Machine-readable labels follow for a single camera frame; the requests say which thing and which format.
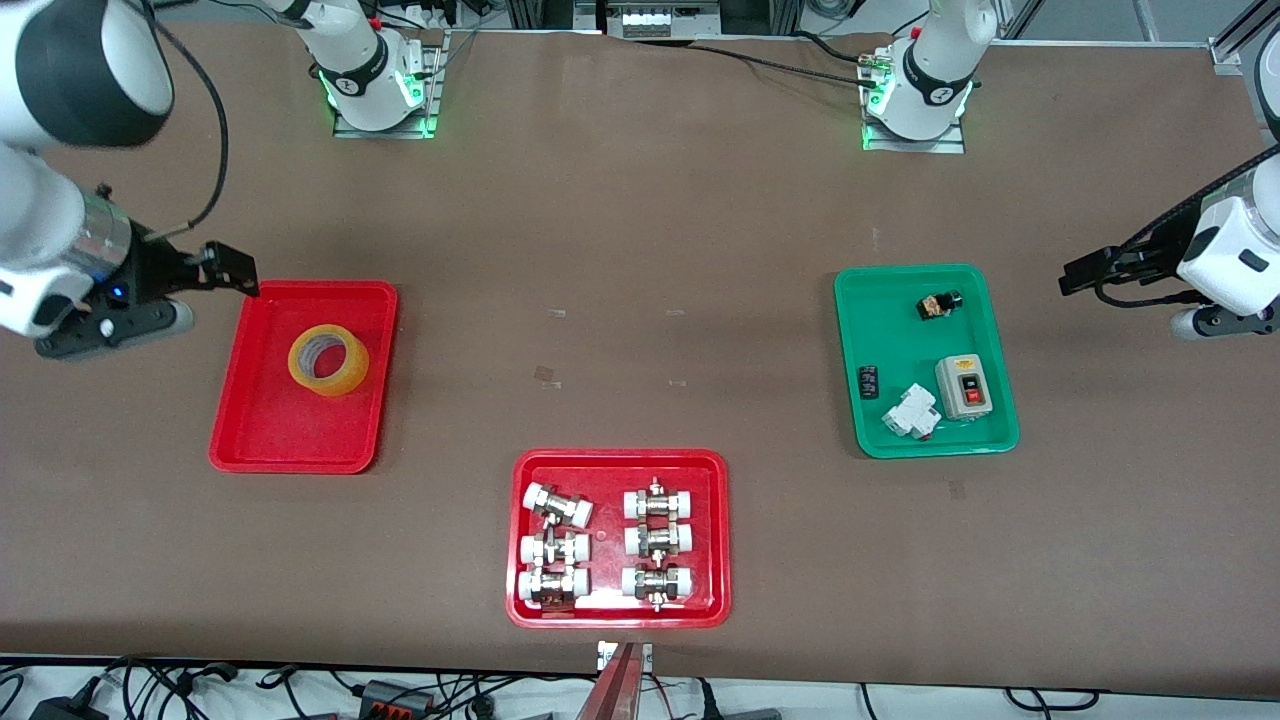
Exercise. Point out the empty-style large red tray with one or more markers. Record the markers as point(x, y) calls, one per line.
point(290, 430)

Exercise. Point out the white circuit breaker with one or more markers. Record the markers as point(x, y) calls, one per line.
point(911, 412)

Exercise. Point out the small silver bracket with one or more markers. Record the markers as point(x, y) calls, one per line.
point(604, 656)

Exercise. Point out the black and brass button switch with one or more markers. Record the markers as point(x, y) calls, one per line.
point(941, 303)

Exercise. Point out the yellow tape roll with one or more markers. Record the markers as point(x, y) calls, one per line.
point(345, 378)

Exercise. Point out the white metal pipe fitting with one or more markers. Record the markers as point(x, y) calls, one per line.
point(658, 502)
point(657, 583)
point(658, 540)
point(553, 585)
point(558, 505)
point(555, 548)

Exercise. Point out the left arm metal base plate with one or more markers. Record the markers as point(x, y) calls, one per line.
point(955, 140)

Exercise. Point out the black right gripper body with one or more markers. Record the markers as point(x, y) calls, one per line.
point(153, 274)

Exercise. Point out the grey push-button switch box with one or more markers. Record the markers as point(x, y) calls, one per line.
point(964, 388)

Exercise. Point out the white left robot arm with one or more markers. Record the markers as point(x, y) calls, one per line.
point(1235, 250)

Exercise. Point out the black power adapter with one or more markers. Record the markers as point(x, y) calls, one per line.
point(65, 708)

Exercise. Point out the green plastic tray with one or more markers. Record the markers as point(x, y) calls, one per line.
point(905, 360)

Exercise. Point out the white terminal block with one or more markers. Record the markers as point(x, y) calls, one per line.
point(645, 22)

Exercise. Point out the red metal bar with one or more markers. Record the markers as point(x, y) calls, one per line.
point(612, 690)

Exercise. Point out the black and orange connector block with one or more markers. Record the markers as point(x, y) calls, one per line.
point(398, 697)

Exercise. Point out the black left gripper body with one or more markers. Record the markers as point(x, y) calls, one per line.
point(1143, 259)

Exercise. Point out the small black component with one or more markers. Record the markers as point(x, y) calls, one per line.
point(869, 381)

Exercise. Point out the red tray with fittings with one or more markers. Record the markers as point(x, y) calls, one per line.
point(608, 540)

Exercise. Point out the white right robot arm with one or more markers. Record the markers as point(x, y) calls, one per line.
point(40, 225)

